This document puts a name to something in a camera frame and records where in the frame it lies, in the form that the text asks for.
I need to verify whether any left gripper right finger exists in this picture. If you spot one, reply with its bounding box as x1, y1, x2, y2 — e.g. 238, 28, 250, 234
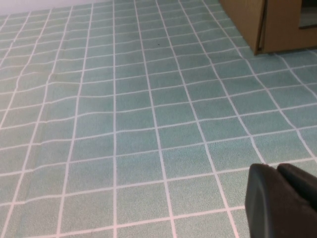
276, 163, 317, 209

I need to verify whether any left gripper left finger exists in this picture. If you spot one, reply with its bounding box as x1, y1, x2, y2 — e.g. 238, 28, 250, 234
244, 163, 317, 238

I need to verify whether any cardboard shoe box window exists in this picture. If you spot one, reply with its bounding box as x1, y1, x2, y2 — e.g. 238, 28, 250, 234
219, 0, 317, 56

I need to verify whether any green white-checked tablecloth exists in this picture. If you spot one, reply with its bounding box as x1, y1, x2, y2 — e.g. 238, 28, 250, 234
0, 0, 317, 238

